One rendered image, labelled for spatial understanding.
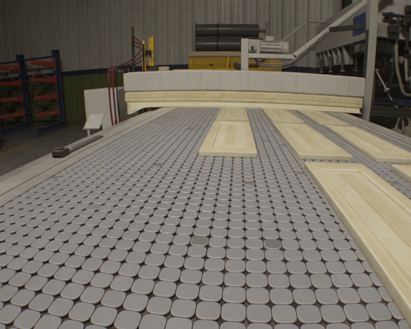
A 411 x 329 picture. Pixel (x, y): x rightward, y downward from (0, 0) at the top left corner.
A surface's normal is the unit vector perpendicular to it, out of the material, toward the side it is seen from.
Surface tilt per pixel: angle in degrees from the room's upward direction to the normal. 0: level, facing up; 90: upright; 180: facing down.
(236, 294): 0
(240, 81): 90
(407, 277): 0
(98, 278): 0
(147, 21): 90
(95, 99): 90
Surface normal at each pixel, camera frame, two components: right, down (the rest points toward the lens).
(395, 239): -0.19, -0.94
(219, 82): -0.11, 0.30
